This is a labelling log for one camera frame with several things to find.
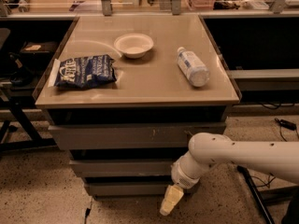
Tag grey top drawer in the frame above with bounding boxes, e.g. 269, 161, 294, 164
49, 122, 226, 150

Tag white paper bowl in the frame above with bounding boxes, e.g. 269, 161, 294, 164
114, 34, 154, 59

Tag grey drawer cabinet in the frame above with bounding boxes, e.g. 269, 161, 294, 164
36, 15, 239, 184

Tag black bag on shelf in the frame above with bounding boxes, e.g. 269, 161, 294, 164
9, 41, 59, 87

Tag black floor cable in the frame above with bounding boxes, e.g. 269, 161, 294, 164
250, 101, 299, 189

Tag black power adapter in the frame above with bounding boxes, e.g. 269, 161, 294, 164
275, 119, 297, 131

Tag black stand leg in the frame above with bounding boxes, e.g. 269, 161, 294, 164
237, 166, 275, 224

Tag blue chip bag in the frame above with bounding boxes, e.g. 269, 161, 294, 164
49, 54, 117, 89

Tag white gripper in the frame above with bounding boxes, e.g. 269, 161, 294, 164
160, 161, 199, 216

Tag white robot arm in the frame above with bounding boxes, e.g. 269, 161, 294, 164
160, 133, 299, 216

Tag grey bottom drawer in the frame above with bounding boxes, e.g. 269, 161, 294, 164
84, 181, 172, 197

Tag grey drawer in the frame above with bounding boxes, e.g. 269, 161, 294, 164
69, 159, 176, 177
49, 122, 226, 150
84, 181, 172, 197

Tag clear plastic water bottle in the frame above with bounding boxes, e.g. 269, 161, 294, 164
177, 47, 209, 88

